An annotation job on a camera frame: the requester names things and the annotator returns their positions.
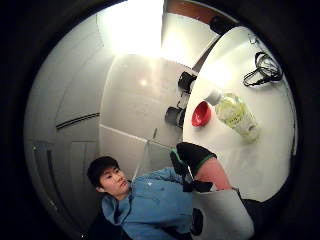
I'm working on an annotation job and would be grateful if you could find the clear bottle with green label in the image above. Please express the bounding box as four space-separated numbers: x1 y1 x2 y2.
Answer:
204 89 261 143

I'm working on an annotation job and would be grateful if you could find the small clear plastic piece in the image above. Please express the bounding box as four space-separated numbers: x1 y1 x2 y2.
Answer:
248 33 261 45

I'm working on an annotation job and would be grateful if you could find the red bowl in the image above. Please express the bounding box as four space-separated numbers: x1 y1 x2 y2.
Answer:
191 100 213 128

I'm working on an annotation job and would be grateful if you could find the black coiled cable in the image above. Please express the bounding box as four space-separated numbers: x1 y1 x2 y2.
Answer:
242 51 284 88

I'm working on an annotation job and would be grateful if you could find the brown wooden door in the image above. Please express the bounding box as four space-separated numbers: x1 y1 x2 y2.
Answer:
165 0 218 24

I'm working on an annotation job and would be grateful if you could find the the person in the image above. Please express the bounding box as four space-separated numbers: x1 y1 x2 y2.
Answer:
86 155 195 240

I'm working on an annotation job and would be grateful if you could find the black cylindrical camera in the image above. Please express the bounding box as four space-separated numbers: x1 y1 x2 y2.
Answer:
164 105 186 129

